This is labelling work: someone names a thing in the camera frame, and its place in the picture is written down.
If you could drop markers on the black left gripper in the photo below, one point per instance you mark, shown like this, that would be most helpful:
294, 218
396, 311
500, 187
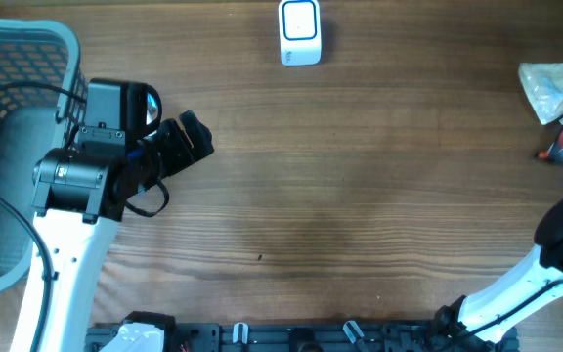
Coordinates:
182, 153

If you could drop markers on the white plastic pouch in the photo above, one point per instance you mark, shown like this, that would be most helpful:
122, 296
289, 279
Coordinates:
543, 87

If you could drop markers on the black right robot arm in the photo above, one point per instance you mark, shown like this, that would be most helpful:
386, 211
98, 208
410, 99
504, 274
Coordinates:
481, 321

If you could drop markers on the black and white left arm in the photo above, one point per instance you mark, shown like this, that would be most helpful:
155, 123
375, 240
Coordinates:
123, 147

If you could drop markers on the white barcode scanner box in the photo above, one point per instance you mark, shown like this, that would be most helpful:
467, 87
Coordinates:
300, 32

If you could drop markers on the grey plastic mesh basket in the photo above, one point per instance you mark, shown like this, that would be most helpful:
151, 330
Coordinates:
39, 71

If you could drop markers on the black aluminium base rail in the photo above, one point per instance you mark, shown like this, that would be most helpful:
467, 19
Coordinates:
391, 336

